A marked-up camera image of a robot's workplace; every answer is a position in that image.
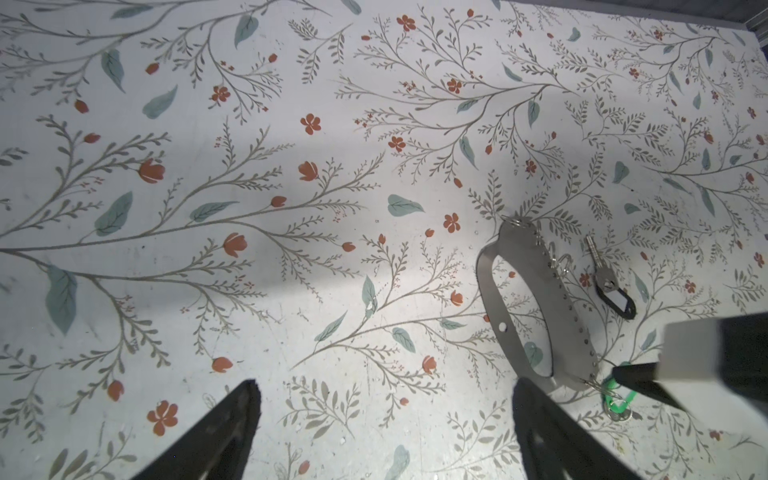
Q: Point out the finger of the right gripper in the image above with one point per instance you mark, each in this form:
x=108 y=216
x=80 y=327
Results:
x=641 y=378

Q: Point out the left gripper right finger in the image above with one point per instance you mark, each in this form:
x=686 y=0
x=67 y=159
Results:
x=553 y=445

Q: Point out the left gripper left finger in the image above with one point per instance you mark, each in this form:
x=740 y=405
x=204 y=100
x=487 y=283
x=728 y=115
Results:
x=217 y=446

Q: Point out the key with green tag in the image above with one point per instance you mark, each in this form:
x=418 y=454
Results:
x=616 y=400

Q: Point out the key with black tag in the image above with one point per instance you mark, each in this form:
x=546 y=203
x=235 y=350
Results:
x=607 y=286

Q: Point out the floral table mat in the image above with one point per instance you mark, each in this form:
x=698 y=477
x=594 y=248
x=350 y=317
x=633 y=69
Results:
x=194 y=193

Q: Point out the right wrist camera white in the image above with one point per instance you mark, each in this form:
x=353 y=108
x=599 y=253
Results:
x=716 y=370

